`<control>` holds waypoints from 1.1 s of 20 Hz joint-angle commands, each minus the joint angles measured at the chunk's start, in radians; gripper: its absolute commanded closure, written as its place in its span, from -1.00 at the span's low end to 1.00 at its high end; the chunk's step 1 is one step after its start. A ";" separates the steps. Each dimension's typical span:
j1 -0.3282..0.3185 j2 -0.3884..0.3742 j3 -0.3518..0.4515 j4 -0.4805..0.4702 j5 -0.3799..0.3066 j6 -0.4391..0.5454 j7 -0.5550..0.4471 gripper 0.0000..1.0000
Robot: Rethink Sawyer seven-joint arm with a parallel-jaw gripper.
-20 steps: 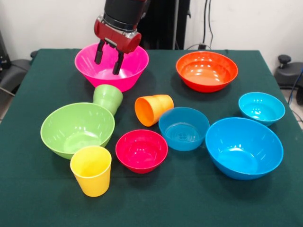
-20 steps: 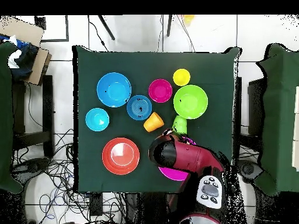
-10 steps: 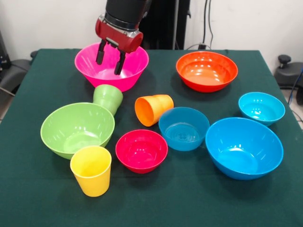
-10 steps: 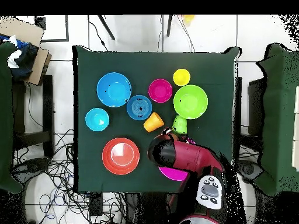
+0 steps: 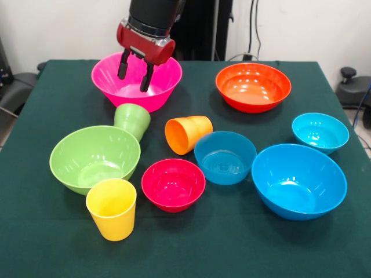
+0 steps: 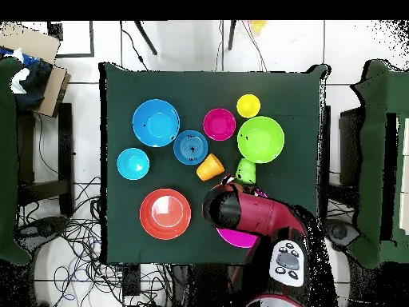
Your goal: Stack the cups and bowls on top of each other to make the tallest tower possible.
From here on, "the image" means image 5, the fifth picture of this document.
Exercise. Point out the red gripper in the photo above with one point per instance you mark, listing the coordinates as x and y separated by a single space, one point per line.
142 45

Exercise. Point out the green cup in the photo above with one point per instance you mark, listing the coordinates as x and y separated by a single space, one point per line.
133 120

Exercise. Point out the orange cup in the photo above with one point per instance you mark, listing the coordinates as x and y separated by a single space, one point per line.
188 133

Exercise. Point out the green bowl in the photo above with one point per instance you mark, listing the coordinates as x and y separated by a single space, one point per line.
92 159

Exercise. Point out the ribbed blue bowl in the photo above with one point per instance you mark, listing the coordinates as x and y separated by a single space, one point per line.
225 163

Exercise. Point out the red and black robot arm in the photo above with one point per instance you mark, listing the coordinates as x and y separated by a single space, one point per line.
153 16

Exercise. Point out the large pink bowl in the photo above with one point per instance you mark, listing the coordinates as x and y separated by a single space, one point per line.
162 87

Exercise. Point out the small red bowl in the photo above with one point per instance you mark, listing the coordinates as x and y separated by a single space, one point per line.
174 185

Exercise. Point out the orange-red bowl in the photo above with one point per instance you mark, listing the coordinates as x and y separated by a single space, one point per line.
253 89

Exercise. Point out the dark equipment box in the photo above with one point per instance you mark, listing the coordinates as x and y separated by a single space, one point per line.
4 66

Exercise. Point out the yellow cup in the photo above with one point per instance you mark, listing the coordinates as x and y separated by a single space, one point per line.
111 220

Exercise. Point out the dark green table cloth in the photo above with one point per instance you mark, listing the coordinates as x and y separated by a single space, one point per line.
185 246

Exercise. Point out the small turquoise bowl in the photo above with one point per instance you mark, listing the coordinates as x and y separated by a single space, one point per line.
320 133

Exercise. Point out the large blue bowl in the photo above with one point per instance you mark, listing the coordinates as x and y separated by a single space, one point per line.
298 185

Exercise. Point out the black pedestal foot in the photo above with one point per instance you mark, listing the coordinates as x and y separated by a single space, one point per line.
20 87
353 89

